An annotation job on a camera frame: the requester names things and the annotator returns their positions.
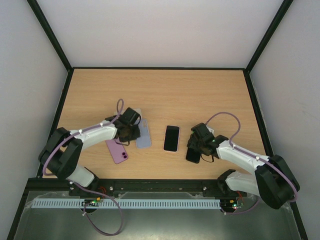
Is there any purple phone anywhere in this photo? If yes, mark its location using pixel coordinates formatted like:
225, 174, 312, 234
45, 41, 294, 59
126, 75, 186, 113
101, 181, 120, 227
105, 138, 129, 165

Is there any grey metal plate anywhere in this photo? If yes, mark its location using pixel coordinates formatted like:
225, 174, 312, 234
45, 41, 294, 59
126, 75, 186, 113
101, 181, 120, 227
14, 191, 300, 240

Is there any black screen phone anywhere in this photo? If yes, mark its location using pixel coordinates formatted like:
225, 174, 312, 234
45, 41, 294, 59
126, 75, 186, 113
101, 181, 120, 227
163, 125, 180, 152

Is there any lavender phone case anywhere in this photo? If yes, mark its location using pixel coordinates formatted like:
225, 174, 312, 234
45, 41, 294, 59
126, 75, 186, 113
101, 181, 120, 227
135, 118, 152, 149

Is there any pink phone case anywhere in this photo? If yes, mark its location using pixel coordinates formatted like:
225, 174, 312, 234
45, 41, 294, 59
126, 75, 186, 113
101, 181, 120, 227
163, 124, 181, 153

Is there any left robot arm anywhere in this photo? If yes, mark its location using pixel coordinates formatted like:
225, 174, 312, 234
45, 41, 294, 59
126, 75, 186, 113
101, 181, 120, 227
38, 107, 142, 190

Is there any light blue slotted cable duct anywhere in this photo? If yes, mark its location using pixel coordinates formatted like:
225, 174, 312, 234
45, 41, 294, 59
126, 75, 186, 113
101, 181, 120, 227
30, 198, 221, 210

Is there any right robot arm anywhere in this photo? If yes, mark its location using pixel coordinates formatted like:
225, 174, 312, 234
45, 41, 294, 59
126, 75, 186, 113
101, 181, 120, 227
187, 123, 300, 210

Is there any beige phone case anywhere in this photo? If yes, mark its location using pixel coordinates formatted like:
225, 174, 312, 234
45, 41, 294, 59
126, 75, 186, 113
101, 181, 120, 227
114, 108, 142, 117

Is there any black aluminium frame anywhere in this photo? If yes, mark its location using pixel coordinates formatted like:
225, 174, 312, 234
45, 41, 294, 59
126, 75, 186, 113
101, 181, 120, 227
7, 0, 293, 240

